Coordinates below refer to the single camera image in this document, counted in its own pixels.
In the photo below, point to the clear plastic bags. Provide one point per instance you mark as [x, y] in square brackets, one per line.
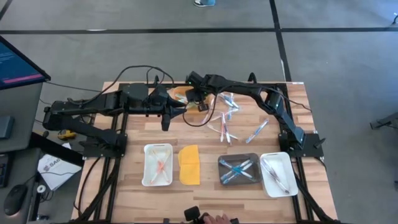
[214, 127]
[231, 101]

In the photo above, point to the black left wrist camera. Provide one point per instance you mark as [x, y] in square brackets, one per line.
[159, 91]

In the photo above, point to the yellow hand tool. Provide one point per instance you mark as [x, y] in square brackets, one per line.
[66, 134]

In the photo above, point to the black blocky object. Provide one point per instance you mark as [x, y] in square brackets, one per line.
[192, 214]

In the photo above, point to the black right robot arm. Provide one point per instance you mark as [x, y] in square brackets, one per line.
[248, 90]

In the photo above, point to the dark blue box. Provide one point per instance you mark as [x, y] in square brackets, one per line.
[6, 127]

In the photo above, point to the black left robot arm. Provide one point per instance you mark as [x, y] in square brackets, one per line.
[93, 107]

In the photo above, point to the green toothbrush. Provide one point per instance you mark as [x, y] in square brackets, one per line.
[182, 99]

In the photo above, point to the blue toothbrush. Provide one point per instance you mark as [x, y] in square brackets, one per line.
[248, 168]
[245, 164]
[228, 165]
[230, 116]
[256, 130]

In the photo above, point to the person's shoe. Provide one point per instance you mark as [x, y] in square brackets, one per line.
[204, 2]

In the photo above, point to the black stand foot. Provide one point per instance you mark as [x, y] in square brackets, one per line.
[382, 123]

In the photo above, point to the monitor with blue screen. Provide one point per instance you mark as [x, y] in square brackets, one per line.
[18, 65]

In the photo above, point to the grey translucent plastic bin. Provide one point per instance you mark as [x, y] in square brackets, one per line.
[239, 156]

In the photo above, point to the black computer keyboard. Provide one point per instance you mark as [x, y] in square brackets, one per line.
[3, 171]

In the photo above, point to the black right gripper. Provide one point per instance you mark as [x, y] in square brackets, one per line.
[196, 95]

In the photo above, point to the black computer mouse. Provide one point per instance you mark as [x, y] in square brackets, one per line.
[15, 199]

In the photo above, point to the white paper booklet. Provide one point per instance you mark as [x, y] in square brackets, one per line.
[56, 168]

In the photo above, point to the white plastic bin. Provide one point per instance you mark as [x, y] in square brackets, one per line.
[147, 168]
[287, 161]

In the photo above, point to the black aluminium frame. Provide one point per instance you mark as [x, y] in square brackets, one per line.
[123, 126]

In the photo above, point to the person's hand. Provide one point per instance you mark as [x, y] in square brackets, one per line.
[217, 219]

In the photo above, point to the yellow folded cloth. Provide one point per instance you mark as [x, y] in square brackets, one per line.
[189, 168]

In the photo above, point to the orange plastic bin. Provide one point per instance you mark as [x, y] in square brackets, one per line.
[180, 91]

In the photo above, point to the white tape roll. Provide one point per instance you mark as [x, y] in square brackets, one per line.
[41, 188]

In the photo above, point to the dark grey computer desk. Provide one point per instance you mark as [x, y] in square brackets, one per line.
[18, 118]

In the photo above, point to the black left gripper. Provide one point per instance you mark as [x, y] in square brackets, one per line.
[155, 107]

